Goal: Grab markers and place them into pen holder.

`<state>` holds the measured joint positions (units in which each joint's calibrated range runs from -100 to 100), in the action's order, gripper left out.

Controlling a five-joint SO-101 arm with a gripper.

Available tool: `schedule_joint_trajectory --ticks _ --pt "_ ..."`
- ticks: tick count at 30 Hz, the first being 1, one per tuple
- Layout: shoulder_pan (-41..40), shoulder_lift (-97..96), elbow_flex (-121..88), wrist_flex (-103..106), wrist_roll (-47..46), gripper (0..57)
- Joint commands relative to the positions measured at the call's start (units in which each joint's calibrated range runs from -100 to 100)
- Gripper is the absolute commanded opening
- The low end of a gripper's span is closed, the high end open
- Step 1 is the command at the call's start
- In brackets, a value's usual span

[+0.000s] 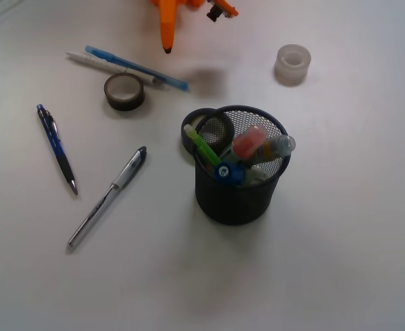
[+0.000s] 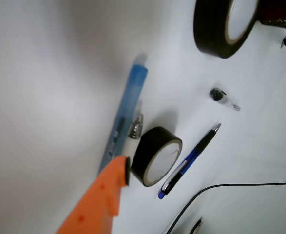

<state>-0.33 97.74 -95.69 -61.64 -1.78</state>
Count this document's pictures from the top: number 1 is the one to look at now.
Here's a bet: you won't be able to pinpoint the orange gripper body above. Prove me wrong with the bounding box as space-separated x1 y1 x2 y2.
183 0 239 22

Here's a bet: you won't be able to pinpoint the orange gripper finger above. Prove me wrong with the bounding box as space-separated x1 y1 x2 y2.
152 0 184 54

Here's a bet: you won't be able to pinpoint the green mechanical pencil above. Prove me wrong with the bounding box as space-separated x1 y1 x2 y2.
184 124 221 168

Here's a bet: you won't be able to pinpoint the red cap marker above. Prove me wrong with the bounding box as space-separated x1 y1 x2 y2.
219 124 268 163

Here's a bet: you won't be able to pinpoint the silver white rollerball pen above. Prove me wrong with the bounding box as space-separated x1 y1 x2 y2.
66 146 147 253

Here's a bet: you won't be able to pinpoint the clear cap yellow label marker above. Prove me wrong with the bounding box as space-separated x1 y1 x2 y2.
245 135 296 166

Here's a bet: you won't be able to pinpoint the blue cap marker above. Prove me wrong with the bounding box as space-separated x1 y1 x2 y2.
213 163 246 185

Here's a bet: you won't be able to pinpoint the translucent blue pen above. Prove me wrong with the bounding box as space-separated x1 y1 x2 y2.
85 46 188 91

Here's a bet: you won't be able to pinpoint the blue black click pen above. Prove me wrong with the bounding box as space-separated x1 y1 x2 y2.
37 104 79 196

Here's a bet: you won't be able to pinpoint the black mesh pen holder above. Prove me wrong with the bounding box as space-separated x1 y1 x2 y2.
192 106 290 225

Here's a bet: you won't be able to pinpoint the clear tape roll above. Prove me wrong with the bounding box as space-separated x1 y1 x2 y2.
274 44 312 86

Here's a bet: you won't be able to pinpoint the brown tape roll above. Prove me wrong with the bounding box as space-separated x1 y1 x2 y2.
103 73 145 112

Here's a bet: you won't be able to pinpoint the black tape roll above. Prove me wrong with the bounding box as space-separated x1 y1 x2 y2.
181 108 235 154

